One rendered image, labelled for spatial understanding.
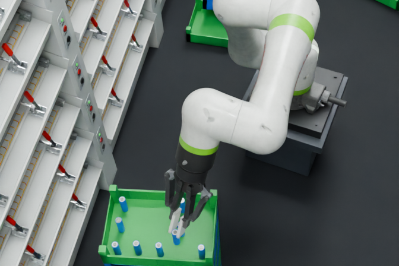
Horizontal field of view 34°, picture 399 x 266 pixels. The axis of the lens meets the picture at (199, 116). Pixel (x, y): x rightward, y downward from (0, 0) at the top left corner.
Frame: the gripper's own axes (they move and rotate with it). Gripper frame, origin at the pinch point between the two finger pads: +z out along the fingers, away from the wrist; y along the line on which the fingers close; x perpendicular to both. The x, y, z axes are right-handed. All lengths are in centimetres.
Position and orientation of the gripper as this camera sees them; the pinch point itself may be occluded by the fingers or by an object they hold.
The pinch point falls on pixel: (179, 222)
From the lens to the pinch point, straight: 168.4
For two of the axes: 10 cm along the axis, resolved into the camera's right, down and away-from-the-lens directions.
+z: -1.9, 8.0, 5.7
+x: -5.3, 4.0, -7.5
